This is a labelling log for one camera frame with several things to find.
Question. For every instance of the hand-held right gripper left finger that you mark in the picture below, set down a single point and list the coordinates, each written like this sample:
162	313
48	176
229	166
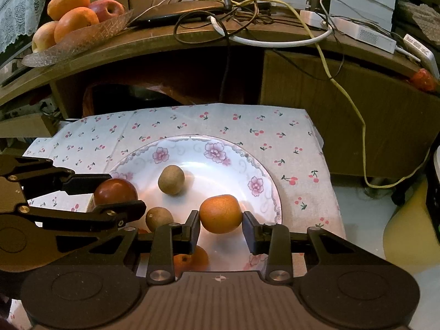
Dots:
193	227

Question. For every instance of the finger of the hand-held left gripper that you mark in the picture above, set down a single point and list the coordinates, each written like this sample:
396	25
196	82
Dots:
82	183
103	216

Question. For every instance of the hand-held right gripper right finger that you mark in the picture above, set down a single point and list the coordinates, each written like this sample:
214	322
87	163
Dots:
248	229

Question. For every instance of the dark red apple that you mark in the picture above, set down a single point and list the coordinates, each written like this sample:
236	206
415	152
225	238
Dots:
115	190

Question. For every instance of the small orange mandarin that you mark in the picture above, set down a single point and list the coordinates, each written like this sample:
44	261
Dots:
220	213
192	262

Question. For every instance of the brown kiwi fruit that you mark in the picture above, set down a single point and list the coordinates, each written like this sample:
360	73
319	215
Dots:
158	218
171	179

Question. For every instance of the floral white plate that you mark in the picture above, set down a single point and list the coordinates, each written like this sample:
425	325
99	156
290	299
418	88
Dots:
209	175

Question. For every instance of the cherry print tablecloth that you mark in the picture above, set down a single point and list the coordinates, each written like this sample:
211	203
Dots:
275	127

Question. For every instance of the black television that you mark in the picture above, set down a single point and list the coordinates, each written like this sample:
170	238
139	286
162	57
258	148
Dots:
8	62

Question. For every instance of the glass fruit bowl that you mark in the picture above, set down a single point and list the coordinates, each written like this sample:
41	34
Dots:
82	39

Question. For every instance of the yellow apple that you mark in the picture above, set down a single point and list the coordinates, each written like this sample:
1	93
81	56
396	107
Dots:
44	37

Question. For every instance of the large orange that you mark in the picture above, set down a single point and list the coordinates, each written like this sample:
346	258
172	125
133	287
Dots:
68	1
75	24

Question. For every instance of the wooden cabinet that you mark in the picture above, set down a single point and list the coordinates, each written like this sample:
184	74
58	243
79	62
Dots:
309	82

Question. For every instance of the white lace cloth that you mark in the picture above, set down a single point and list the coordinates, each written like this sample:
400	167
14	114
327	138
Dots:
20	7

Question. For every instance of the small white charger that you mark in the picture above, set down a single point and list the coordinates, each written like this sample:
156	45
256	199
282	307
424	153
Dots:
312	18

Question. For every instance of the long white adapter box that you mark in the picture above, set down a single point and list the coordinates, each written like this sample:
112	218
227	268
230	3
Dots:
364	35

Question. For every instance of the red crumpled wrapper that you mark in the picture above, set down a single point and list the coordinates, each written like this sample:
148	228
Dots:
424	79

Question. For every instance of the black power plug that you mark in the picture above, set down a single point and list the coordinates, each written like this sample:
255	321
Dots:
317	2

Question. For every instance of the white power strip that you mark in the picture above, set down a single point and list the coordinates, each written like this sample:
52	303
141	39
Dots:
422	52

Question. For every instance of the beige knitted cloth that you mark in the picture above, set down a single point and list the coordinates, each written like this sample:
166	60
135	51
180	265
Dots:
425	14

